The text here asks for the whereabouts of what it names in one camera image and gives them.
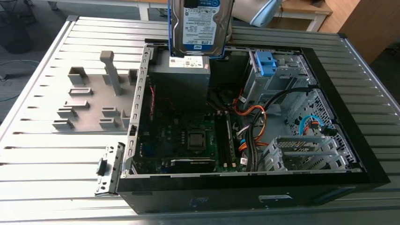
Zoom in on silver hinged card bracket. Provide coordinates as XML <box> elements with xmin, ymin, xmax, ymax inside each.
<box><xmin>94</xmin><ymin>142</ymin><xmax>125</xmax><ymax>196</ymax></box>

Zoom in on silver disk bay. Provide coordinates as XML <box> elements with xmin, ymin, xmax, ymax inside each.
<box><xmin>261</xmin><ymin>135</ymin><xmax>349</xmax><ymax>172</ymax></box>

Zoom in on grey parts rack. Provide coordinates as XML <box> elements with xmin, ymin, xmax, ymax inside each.
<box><xmin>50</xmin><ymin>50</ymin><xmax>140</xmax><ymax>135</ymax></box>

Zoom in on black graphics card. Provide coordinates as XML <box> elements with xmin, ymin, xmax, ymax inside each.
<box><xmin>169</xmin><ymin>158</ymin><xmax>216</xmax><ymax>173</ymax></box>

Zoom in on blue plastic drive latch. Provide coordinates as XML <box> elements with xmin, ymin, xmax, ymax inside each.
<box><xmin>254</xmin><ymin>51</ymin><xmax>278</xmax><ymax>77</ymax></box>

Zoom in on green motherboard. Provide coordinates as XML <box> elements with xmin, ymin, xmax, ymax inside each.
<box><xmin>133</xmin><ymin>112</ymin><xmax>248</xmax><ymax>174</ymax></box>

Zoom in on CPU socket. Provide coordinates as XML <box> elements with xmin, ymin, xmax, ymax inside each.
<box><xmin>186</xmin><ymin>131</ymin><xmax>209</xmax><ymax>153</ymax></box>

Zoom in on silver drive cage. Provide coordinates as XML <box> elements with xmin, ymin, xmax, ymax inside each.
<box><xmin>242</xmin><ymin>50</ymin><xmax>316</xmax><ymax>104</ymax></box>

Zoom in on hard disk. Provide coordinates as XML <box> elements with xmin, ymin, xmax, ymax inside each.
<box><xmin>166</xmin><ymin>0</ymin><xmax>234</xmax><ymax>59</ymax></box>

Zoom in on black PC case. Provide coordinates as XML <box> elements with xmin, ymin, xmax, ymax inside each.
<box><xmin>116</xmin><ymin>38</ymin><xmax>390</xmax><ymax>215</ymax></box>

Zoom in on blue data wire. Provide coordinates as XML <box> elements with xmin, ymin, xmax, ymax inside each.
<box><xmin>298</xmin><ymin>114</ymin><xmax>322</xmax><ymax>136</ymax></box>

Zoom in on blue floor cable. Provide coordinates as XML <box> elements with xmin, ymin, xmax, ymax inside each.
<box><xmin>0</xmin><ymin>88</ymin><xmax>21</xmax><ymax>102</ymax></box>

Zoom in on wooden cabinet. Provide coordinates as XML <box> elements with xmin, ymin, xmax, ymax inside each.
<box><xmin>318</xmin><ymin>0</ymin><xmax>400</xmax><ymax>64</ymax></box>

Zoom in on black RAM slot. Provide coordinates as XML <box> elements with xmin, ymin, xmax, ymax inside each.
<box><xmin>216</xmin><ymin>112</ymin><xmax>228</xmax><ymax>162</ymax></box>

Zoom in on coloured power wire black connector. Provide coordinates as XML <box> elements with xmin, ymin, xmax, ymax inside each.
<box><xmin>308</xmin><ymin>120</ymin><xmax>337</xmax><ymax>136</ymax></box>

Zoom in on grey power supply unit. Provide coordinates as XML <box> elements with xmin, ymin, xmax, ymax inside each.
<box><xmin>148</xmin><ymin>50</ymin><xmax>212</xmax><ymax>111</ymax></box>

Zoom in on red twisted wire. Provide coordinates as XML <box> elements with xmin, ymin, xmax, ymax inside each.
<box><xmin>149</xmin><ymin>84</ymin><xmax>157</xmax><ymax>119</ymax></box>

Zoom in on orange wire bundle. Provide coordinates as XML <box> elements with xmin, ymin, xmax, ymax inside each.
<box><xmin>233</xmin><ymin>105</ymin><xmax>269</xmax><ymax>153</ymax></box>

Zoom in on white floor cable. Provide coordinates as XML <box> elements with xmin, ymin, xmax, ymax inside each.
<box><xmin>0</xmin><ymin>60</ymin><xmax>40</xmax><ymax>82</ymax></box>

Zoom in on black office chair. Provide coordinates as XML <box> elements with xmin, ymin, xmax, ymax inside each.
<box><xmin>0</xmin><ymin>0</ymin><xmax>38</xmax><ymax>54</ymax></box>

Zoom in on black cable bundle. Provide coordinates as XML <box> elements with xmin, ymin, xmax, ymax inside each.
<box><xmin>245</xmin><ymin>87</ymin><xmax>313</xmax><ymax>172</ymax></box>

